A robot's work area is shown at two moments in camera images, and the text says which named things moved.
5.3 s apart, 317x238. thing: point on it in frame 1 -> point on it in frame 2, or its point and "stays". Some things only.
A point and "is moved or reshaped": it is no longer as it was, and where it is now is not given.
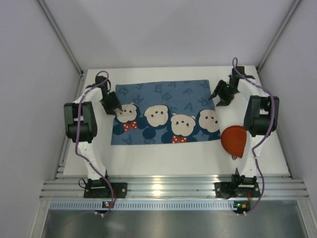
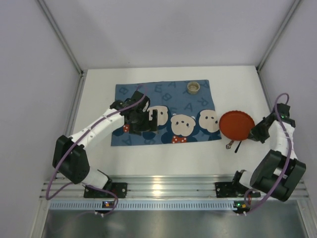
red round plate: x=234 y=140 is moved or reshaped
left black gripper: x=110 y=102 -> x=152 y=120
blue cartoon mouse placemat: x=165 y=112 stays
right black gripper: x=225 y=93 -> x=256 y=132
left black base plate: x=120 y=190 stays
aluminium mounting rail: x=275 y=187 stays
